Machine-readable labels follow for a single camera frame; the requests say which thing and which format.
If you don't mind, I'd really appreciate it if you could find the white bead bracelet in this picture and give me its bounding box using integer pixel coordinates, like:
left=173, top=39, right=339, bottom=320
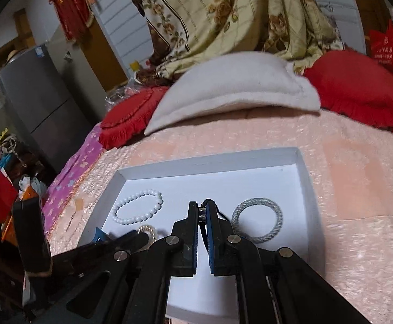
left=111, top=189, right=164, bottom=225

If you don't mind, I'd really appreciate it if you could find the white pillow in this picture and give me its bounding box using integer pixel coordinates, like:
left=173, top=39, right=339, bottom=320
left=144, top=52, right=321, bottom=136

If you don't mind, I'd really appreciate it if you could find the clear plastic bag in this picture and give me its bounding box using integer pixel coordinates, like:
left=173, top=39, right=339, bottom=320
left=105, top=83, right=143, bottom=109

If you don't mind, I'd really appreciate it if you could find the grey braided hair tie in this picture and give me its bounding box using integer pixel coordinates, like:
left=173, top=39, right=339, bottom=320
left=231, top=198, right=283, bottom=244

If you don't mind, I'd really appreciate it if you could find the pink textured blanket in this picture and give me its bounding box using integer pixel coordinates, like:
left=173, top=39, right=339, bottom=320
left=48, top=108, right=393, bottom=324

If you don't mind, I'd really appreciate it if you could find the red shopping bag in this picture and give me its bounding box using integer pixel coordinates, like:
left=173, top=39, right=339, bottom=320
left=367, top=20, right=393, bottom=83

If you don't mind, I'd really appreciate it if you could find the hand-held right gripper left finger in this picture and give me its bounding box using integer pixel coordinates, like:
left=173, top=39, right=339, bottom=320
left=28, top=201, right=200, bottom=324

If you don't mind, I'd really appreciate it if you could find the floral quilt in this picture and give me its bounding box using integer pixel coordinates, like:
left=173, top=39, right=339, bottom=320
left=128, top=0, right=346, bottom=82

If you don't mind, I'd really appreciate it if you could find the black hair tie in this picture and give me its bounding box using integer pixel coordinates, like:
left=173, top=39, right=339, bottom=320
left=199, top=202, right=232, bottom=225

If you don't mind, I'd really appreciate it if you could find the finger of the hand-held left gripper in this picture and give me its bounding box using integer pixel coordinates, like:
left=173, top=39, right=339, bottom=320
left=114, top=231, right=150, bottom=249
left=51, top=228, right=116, bottom=272

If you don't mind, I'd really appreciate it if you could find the purple butterfly print sheet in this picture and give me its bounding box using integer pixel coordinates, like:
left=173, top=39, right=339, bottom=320
left=43, top=123, right=106, bottom=240

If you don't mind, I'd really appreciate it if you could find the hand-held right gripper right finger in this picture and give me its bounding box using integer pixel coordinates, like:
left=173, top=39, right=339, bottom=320
left=205, top=200, right=369, bottom=324

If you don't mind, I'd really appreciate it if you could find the orange packet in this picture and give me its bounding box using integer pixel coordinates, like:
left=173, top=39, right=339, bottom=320
left=1, top=184, right=45, bottom=244

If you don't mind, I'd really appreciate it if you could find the red hanging decoration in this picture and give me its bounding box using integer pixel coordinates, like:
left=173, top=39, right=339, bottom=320
left=49, top=0, right=96, bottom=43

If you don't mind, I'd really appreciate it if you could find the white cardboard box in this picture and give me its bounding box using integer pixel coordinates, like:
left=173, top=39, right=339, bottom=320
left=76, top=147, right=327, bottom=323

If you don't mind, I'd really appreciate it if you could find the gold bead bracelet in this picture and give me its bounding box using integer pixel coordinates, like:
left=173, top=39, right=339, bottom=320
left=136, top=224, right=159, bottom=242

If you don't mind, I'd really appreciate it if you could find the grey refrigerator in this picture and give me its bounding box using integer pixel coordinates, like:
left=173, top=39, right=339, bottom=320
left=0, top=44, right=84, bottom=176

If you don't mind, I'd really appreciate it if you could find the red frilled pillow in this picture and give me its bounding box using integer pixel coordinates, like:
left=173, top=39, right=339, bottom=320
left=303, top=50, right=393, bottom=139
left=99, top=86, right=170, bottom=150

